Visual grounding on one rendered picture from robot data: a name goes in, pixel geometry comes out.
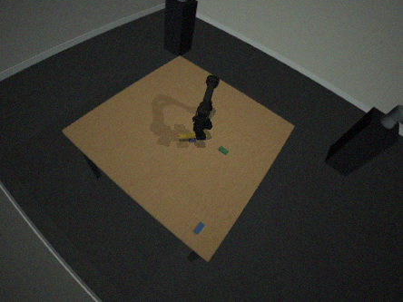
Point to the green rectangular block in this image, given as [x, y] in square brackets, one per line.
[223, 150]

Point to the yellow bar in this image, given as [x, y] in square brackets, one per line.
[189, 135]

